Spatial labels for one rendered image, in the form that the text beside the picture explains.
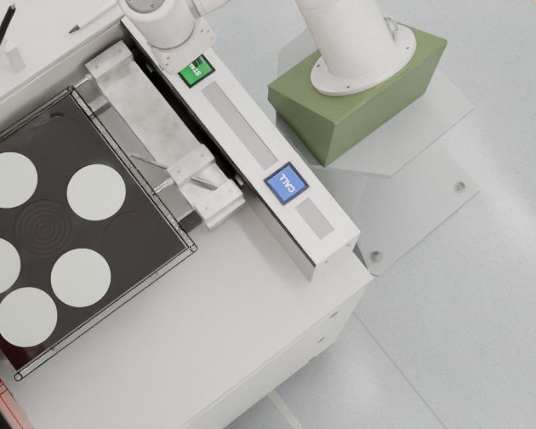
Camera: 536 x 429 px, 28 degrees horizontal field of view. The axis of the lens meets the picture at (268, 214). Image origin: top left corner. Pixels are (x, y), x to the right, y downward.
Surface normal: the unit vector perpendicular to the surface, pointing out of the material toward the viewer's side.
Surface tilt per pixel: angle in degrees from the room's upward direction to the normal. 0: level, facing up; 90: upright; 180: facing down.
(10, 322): 0
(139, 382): 0
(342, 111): 46
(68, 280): 0
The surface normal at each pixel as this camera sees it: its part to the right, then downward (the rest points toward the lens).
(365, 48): 0.31, 0.44
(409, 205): 0.03, -0.26
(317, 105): -0.42, -0.73
